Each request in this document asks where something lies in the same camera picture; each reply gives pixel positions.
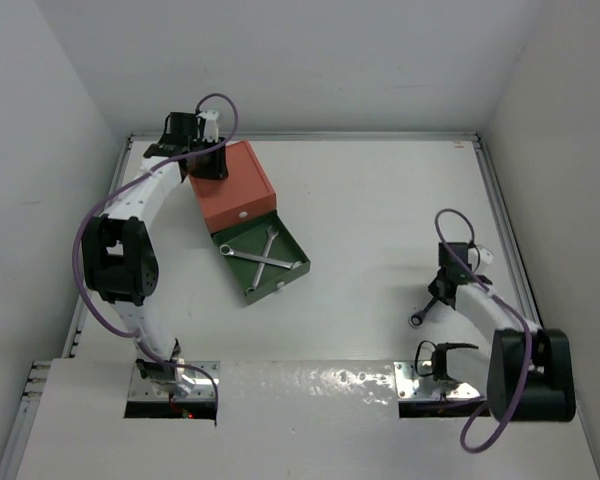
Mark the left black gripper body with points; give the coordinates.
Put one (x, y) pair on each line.
(207, 164)

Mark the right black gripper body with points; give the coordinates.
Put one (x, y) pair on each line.
(432, 287)

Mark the silver ratchet wrench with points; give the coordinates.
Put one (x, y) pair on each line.
(417, 319)

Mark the orange drawer cabinet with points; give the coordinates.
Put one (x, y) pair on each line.
(244, 195)

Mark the silver open-end wrench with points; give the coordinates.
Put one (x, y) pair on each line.
(227, 251)

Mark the green bottom drawer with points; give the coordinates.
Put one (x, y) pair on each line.
(251, 237)

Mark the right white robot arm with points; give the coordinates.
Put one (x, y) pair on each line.
(527, 367)

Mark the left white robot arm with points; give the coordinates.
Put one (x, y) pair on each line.
(113, 259)

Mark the white front cover board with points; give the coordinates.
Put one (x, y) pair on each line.
(281, 420)

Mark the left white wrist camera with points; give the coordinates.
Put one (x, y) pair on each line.
(208, 122)

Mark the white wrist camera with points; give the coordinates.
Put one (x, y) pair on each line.
(484, 258)
(208, 122)

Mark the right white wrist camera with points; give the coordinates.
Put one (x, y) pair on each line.
(484, 258)

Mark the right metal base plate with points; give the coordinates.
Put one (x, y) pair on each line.
(413, 384)

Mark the metal base plate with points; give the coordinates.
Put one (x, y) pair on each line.
(413, 384)
(187, 382)

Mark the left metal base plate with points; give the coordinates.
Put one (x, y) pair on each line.
(187, 382)

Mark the aluminium table frame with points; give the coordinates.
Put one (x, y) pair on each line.
(366, 209)

